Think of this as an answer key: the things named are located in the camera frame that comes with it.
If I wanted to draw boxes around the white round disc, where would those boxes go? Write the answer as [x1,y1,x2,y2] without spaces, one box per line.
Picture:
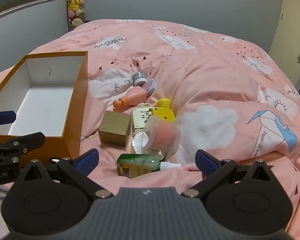
[131,130,165,161]

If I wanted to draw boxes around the small grey jar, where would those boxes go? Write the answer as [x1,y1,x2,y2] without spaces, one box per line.
[132,72,147,87]

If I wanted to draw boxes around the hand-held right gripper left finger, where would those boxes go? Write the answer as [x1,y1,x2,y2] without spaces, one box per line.
[15,149,114,198]

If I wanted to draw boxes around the orange cardboard box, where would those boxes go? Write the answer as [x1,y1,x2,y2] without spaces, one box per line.
[0,51,89,167]

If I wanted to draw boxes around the column of plush toys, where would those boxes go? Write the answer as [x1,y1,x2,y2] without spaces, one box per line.
[66,0,87,32]

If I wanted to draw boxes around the yellow mushroom-shaped bottle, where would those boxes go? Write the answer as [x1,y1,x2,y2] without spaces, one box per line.
[151,98,176,123]

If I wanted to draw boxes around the pink round compact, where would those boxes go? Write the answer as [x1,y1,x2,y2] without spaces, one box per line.
[142,78,158,97]

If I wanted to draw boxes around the pink plastic bottle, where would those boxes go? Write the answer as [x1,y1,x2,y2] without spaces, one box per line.
[112,87,148,113]

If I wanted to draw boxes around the pink printed duvet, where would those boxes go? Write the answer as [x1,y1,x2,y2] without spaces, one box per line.
[0,19,300,233]

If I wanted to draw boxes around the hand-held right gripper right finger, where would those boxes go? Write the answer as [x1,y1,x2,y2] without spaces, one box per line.
[182,149,278,198]

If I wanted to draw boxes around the green liquid bottle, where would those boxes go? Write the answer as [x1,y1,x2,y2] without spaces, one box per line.
[116,153,182,179]

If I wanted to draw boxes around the cream door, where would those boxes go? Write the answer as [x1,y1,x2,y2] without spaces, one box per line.
[267,0,300,98]

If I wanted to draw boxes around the brown cube box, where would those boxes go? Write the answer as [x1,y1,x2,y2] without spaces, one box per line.
[98,110,132,147]

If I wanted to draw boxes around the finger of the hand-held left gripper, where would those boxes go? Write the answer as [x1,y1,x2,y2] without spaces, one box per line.
[0,110,17,126]
[0,132,46,167]

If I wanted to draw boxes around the white card box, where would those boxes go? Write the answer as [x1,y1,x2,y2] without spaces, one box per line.
[131,108,153,128]

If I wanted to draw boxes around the clear plastic cup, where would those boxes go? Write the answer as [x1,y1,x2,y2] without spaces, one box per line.
[144,115,182,154]

